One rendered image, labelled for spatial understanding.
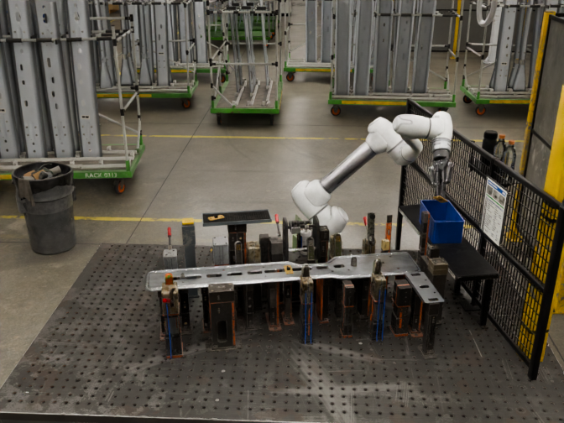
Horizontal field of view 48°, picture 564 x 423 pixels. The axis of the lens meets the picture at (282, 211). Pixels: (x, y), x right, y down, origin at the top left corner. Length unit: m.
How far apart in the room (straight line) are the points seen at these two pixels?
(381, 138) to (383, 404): 1.53
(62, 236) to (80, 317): 2.33
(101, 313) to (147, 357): 0.50
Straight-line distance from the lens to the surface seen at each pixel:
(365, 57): 9.90
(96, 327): 3.45
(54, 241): 5.81
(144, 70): 10.68
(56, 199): 5.64
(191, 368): 3.07
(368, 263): 3.30
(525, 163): 5.86
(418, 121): 3.15
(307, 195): 3.80
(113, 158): 7.23
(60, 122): 7.31
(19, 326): 4.95
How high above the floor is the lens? 2.55
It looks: 24 degrees down
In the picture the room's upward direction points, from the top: straight up
